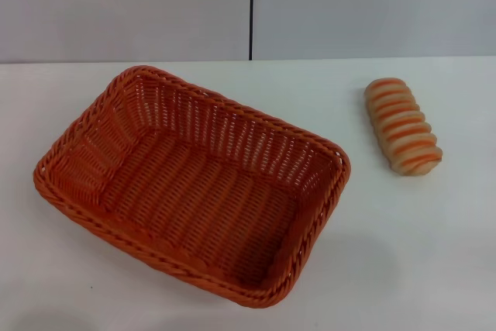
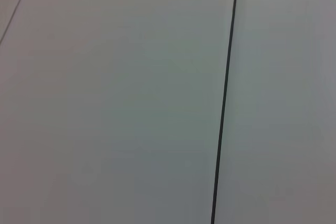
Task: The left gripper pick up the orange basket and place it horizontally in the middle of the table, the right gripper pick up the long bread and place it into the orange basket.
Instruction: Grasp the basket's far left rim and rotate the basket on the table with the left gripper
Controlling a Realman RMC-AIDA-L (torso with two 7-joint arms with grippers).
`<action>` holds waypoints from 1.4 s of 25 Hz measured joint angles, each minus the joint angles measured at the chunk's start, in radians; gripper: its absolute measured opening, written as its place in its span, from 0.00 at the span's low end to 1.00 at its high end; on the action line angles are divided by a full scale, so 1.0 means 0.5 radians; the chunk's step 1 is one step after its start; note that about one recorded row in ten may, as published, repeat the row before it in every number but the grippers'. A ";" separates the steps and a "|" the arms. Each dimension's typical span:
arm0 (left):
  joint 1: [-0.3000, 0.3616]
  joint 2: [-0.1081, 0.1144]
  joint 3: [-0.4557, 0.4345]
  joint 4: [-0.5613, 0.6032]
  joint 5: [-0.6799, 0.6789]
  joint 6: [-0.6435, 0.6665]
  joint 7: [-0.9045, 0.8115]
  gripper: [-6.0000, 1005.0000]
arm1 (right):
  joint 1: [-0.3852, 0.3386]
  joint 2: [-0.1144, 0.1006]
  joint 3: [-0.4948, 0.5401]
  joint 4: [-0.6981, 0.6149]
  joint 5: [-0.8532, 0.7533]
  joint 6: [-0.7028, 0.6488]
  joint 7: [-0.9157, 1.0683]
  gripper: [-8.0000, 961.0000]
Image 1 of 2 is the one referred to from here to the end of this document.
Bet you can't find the orange woven plastic basket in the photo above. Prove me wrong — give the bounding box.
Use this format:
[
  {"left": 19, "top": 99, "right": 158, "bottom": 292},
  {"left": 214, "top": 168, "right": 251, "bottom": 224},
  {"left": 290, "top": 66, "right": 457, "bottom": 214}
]
[{"left": 32, "top": 65, "right": 353, "bottom": 310}]

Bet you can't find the orange striped bread roll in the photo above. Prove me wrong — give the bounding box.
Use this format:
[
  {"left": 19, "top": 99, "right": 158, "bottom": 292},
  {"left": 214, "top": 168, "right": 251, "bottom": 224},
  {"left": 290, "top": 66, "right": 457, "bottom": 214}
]
[{"left": 363, "top": 78, "right": 443, "bottom": 175}]

